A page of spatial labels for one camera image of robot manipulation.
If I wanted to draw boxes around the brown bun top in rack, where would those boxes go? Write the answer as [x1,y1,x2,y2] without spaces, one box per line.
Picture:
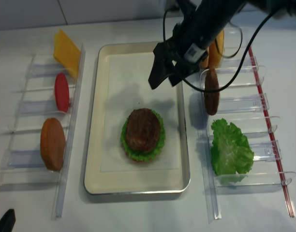
[40,118,66,172]

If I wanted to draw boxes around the white paper tray liner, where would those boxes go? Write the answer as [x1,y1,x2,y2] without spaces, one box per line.
[101,53,183,172]

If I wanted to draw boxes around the clear acrylic rack left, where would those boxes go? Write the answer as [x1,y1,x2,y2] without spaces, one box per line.
[0,49,83,218]

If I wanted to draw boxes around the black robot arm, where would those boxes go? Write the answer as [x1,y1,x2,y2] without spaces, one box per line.
[148,0,296,93]

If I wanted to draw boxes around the green lettuce leaf in rack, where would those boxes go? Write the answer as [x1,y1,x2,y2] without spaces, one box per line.
[210,118,254,185]

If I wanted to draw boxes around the green lettuce leaf on tray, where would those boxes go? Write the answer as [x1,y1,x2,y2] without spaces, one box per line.
[120,109,166,162]

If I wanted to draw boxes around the tan bun half right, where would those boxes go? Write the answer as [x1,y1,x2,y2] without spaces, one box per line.
[208,30,224,69]

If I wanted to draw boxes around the yellow cheese slice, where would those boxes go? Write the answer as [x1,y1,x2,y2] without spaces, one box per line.
[53,30,81,80]

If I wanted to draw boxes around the cream metal tray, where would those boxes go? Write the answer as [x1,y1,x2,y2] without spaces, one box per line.
[84,42,190,195]

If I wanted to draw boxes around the clear acrylic rack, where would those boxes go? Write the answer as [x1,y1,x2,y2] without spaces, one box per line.
[0,49,83,218]
[199,40,296,221]

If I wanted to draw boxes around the clear acrylic rack right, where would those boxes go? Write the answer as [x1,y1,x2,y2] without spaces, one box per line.
[199,40,296,221]

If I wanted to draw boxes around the brown meat patty left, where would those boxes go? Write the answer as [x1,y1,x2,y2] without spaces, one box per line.
[204,68,220,116]

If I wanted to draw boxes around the black object bottom left corner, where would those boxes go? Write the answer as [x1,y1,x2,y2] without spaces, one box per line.
[0,209,16,232]

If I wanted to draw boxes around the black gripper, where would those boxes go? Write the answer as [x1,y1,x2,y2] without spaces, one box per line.
[148,21,208,89]

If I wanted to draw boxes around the red tomato slice in rack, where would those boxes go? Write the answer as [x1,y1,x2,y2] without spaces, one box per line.
[54,72,70,113]

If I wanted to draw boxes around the dark meat patty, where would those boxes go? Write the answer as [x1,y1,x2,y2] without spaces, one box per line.
[125,108,161,153]

